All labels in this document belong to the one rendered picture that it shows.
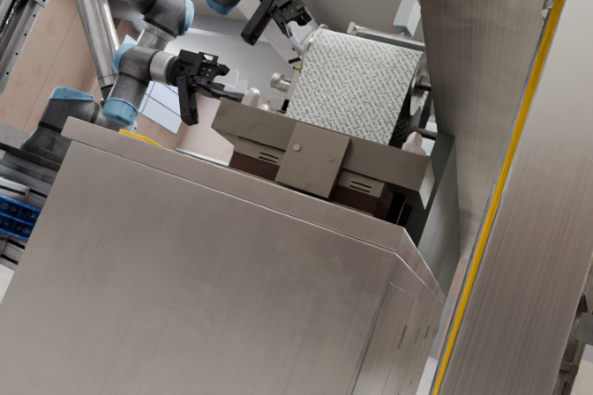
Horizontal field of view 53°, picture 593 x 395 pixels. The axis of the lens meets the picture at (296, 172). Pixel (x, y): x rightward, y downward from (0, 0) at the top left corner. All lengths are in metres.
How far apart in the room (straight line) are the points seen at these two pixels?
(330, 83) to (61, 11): 11.48
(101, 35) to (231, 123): 0.59
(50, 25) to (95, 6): 10.91
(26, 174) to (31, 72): 10.51
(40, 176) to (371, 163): 1.09
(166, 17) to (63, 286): 1.03
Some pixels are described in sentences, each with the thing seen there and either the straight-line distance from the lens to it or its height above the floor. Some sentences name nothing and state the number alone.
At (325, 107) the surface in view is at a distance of 1.26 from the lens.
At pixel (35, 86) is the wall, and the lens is 12.47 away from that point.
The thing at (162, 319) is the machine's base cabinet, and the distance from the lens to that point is 1.01.
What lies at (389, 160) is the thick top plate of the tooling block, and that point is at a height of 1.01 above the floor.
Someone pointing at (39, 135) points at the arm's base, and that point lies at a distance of 1.88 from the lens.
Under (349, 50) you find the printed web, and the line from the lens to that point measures 1.30.
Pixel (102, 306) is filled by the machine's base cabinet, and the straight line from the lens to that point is 1.07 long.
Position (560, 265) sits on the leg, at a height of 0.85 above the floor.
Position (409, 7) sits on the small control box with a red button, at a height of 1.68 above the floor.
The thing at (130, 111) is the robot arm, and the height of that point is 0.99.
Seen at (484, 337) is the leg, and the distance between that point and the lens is 0.39.
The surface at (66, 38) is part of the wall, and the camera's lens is 12.76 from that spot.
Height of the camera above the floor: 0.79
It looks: 8 degrees up
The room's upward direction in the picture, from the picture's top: 21 degrees clockwise
